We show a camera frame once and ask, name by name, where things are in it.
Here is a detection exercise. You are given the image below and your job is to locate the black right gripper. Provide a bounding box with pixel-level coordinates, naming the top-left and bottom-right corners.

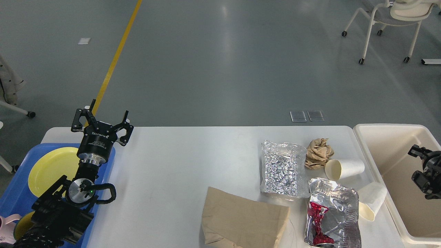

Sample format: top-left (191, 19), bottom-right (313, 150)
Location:
top-left (408, 144), bottom-right (441, 200)

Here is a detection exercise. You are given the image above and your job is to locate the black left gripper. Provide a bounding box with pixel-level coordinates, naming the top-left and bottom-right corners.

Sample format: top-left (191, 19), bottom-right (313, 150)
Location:
top-left (71, 99), bottom-right (134, 166)

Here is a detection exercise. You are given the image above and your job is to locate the yellow plastic plate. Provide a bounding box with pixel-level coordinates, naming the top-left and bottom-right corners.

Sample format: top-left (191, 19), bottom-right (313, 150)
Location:
top-left (28, 147), bottom-right (79, 197)

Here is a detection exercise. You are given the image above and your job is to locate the teal green mug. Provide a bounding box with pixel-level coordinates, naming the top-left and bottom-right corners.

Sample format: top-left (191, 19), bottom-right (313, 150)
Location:
top-left (13, 211), bottom-right (35, 240)

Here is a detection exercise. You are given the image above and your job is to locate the pink mug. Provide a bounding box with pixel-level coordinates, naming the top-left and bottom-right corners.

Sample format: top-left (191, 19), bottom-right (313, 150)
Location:
top-left (0, 214), bottom-right (22, 245)

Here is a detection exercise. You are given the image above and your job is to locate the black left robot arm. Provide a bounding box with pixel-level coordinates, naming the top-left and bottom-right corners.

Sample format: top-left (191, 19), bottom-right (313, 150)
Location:
top-left (13, 99), bottom-right (134, 248)

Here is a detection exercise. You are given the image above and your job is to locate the beige plastic bin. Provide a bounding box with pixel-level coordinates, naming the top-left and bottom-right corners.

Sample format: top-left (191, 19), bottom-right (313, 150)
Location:
top-left (354, 124), bottom-right (441, 248)

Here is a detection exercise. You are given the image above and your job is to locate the lower white paper cup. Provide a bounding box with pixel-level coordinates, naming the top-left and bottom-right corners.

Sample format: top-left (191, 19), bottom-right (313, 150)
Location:
top-left (357, 182), bottom-right (387, 221)

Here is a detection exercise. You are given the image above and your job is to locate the white paper cup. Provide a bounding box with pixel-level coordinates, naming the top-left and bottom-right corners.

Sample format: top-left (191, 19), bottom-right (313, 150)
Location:
top-left (357, 182), bottom-right (387, 221)
top-left (325, 159), bottom-right (365, 182)

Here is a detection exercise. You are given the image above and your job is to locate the white chair leg with caster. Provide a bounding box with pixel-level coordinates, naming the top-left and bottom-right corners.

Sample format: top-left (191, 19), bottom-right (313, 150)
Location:
top-left (0, 101), bottom-right (36, 118)

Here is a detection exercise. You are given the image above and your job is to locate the upper white paper cup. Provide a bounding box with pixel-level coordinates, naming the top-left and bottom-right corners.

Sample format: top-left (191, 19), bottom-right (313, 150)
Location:
top-left (325, 159), bottom-right (365, 182)

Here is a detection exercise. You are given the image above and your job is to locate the white polka-dot cloth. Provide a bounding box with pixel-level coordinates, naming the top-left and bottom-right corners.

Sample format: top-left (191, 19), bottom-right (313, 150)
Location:
top-left (0, 56), bottom-right (26, 105)

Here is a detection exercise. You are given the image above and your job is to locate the red foil snack wrapper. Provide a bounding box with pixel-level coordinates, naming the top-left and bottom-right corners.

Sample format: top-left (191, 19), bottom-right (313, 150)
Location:
top-left (305, 178), bottom-right (362, 248)

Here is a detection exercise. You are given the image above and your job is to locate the blue plastic tray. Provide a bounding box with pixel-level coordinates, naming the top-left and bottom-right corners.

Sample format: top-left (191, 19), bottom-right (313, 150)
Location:
top-left (0, 143), bottom-right (116, 248)

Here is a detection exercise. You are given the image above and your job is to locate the crumpled brown paper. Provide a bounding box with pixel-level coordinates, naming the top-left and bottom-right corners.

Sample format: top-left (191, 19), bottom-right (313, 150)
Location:
top-left (305, 138), bottom-right (335, 169)

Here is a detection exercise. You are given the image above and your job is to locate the white bar on floor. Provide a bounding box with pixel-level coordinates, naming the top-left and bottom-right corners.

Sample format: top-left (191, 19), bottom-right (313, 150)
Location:
top-left (421, 59), bottom-right (441, 65)

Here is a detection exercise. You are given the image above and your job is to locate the metal floor socket plate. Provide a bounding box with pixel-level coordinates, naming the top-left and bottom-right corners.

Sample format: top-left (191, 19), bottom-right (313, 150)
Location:
top-left (289, 110), bottom-right (325, 123)

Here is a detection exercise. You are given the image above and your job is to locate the crumpled aluminium foil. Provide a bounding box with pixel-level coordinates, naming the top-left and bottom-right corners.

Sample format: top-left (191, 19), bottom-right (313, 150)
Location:
top-left (260, 140), bottom-right (310, 201)

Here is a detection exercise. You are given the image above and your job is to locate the lower brown paper bag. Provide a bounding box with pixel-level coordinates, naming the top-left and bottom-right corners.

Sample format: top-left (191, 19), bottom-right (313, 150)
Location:
top-left (202, 187), bottom-right (290, 248)

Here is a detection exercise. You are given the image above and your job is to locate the white rolling chair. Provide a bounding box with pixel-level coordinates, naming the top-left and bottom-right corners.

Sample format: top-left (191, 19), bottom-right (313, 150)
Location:
top-left (341, 0), bottom-right (440, 65)

